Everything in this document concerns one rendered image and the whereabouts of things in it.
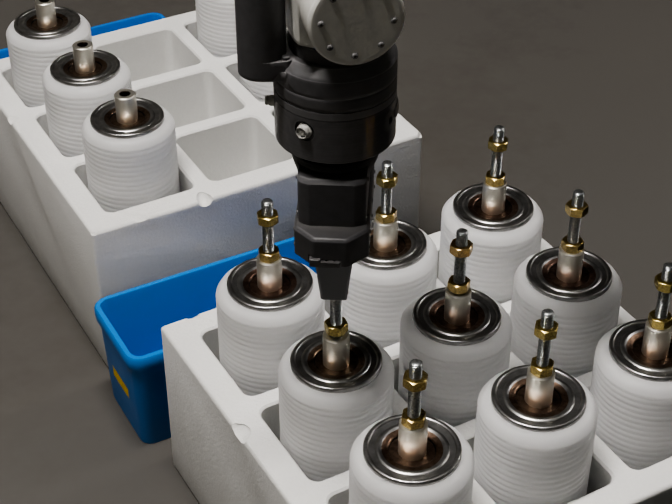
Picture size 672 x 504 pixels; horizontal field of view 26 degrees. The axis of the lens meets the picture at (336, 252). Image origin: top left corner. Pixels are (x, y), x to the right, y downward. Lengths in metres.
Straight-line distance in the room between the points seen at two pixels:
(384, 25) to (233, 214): 0.61
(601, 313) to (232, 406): 0.33
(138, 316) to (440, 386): 0.40
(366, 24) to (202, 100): 0.82
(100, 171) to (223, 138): 0.19
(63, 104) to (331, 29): 0.68
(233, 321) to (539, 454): 0.29
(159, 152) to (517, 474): 0.54
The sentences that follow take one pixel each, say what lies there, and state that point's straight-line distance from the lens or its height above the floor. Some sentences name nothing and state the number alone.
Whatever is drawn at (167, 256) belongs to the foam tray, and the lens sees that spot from 1.53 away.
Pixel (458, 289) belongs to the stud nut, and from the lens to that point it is 1.22.
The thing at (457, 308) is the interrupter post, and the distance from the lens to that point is 1.23.
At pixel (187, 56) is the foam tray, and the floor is 0.16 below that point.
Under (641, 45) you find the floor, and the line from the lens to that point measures 2.20.
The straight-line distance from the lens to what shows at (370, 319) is 1.32.
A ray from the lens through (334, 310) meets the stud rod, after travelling 1.16.
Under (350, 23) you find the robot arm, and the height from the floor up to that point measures 0.59.
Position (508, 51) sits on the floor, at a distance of 2.16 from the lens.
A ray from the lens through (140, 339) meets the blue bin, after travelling 1.53.
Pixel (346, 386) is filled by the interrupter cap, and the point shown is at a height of 0.25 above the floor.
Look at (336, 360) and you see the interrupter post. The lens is 1.18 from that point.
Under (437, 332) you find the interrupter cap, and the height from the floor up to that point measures 0.25.
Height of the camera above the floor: 1.04
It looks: 37 degrees down
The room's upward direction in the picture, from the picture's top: straight up
